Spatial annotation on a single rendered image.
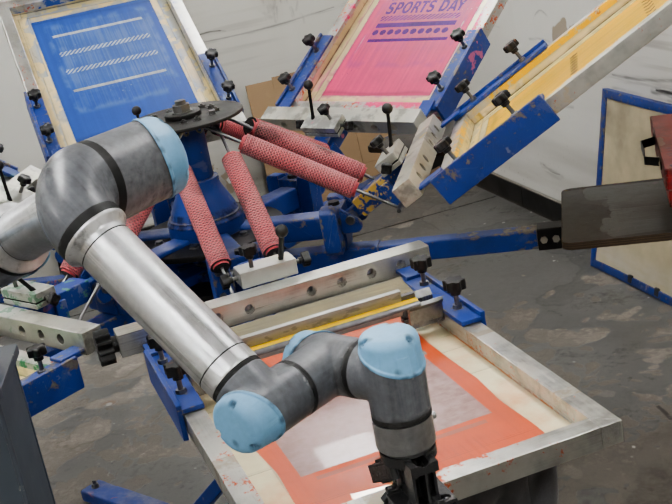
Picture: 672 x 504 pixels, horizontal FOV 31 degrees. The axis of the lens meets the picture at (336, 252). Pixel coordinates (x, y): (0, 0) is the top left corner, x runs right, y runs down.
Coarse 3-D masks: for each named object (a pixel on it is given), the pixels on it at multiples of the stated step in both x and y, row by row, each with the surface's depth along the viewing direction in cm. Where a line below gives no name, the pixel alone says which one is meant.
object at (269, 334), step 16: (352, 304) 227; (368, 304) 228; (384, 304) 229; (304, 320) 224; (320, 320) 225; (336, 320) 227; (384, 320) 231; (240, 336) 221; (256, 336) 222; (272, 336) 223; (272, 352) 224
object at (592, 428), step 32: (448, 320) 233; (480, 352) 221; (512, 352) 212; (544, 384) 199; (192, 416) 210; (576, 416) 190; (608, 416) 185; (224, 448) 197; (512, 448) 181; (544, 448) 180; (576, 448) 182; (224, 480) 187; (448, 480) 176; (480, 480) 177; (512, 480) 179
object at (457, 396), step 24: (432, 360) 223; (432, 384) 214; (456, 384) 212; (480, 384) 211; (432, 408) 205; (456, 408) 204; (480, 408) 202; (504, 408) 201; (480, 432) 195; (504, 432) 193; (528, 432) 192; (456, 456) 189
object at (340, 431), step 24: (264, 360) 237; (336, 408) 212; (360, 408) 210; (288, 432) 206; (312, 432) 205; (336, 432) 203; (360, 432) 202; (264, 456) 200; (288, 456) 198; (312, 456) 197; (336, 456) 195; (360, 456) 194; (288, 480) 191; (312, 480) 189; (336, 480) 188; (360, 480) 187
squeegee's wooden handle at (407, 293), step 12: (372, 288) 234; (384, 288) 233; (396, 288) 233; (408, 288) 232; (324, 300) 232; (336, 300) 231; (348, 300) 231; (288, 312) 229; (300, 312) 229; (312, 312) 228; (252, 324) 227; (264, 324) 227; (276, 324) 226
